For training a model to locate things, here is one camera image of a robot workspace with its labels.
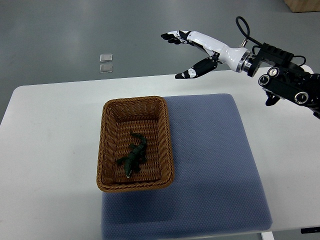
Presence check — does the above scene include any wooden box corner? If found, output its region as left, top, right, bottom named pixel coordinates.
left=284, top=0, right=320, bottom=13

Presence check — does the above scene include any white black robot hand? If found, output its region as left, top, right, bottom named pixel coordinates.
left=161, top=30, right=253, bottom=79

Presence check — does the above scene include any blue textured mat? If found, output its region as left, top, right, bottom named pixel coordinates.
left=101, top=94, right=272, bottom=240

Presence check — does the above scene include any upper floor socket plate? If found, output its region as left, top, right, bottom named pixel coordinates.
left=99, top=53, right=113, bottom=63

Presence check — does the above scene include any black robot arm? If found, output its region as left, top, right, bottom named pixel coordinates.
left=243, top=43, right=320, bottom=118

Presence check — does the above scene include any brown wicker basket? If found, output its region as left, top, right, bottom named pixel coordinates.
left=96, top=96, right=175, bottom=193

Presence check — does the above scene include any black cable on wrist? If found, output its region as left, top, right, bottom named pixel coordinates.
left=235, top=16, right=307, bottom=66

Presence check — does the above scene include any dark green toy crocodile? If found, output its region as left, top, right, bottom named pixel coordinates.
left=116, top=131, right=148, bottom=178

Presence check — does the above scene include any black table control panel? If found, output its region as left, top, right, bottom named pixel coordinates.
left=300, top=226, right=320, bottom=234

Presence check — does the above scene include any white table leg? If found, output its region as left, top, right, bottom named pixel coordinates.
left=260, top=231, right=275, bottom=240

